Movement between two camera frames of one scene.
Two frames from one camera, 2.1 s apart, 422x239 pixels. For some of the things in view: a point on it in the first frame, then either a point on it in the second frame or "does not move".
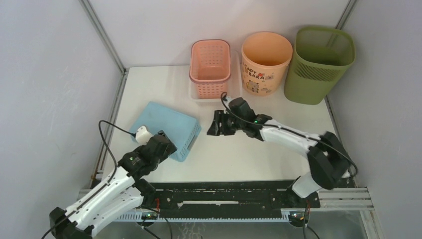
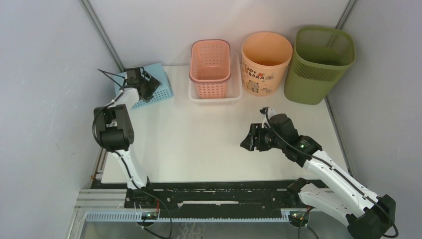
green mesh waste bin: (322, 56) does not move
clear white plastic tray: (233, 87) does not move
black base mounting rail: (227, 197) does not move
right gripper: (220, 116) -> (256, 131)
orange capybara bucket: (265, 58) does not move
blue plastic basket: (183, 130) -> (163, 92)
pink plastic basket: (210, 66) does not move
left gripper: (170, 150) -> (153, 84)
